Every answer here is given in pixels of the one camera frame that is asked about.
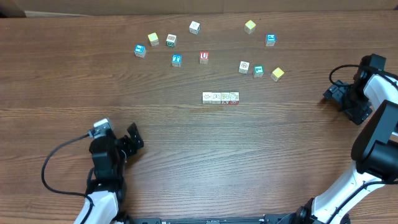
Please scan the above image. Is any yellow block top left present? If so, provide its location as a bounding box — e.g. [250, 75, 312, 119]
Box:
[148, 32, 159, 46]

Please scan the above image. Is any white patterned block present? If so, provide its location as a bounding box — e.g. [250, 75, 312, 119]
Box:
[238, 61, 249, 74]

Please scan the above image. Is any blue L block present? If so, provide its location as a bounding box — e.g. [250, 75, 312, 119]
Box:
[221, 92, 231, 105]

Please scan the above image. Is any white block red C side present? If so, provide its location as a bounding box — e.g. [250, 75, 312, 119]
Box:
[229, 92, 239, 105]

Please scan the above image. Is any green T block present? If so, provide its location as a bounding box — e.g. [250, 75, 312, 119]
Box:
[253, 65, 264, 78]

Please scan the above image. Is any plain white block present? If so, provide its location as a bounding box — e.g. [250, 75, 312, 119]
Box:
[202, 92, 212, 104]

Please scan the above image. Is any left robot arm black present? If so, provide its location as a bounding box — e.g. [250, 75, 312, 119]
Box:
[75, 119, 144, 224]

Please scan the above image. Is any white block green side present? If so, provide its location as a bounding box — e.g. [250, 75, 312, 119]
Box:
[166, 34, 177, 47]

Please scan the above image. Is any white block top centre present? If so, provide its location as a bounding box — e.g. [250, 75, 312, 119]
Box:
[189, 21, 200, 35]

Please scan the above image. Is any yellow 8 block top right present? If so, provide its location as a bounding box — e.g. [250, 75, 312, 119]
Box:
[244, 20, 256, 34]

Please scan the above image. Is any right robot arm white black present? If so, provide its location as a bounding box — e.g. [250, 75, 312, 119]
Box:
[278, 54, 397, 224]

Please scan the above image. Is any blue P block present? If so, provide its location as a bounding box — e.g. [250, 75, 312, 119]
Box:
[265, 34, 276, 47]

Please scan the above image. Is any green R block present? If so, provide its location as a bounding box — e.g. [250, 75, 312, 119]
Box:
[211, 92, 221, 104]

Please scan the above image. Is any red U block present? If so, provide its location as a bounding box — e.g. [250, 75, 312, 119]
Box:
[199, 51, 209, 64]

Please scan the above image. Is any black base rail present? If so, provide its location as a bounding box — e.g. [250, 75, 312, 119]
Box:
[127, 213, 300, 224]

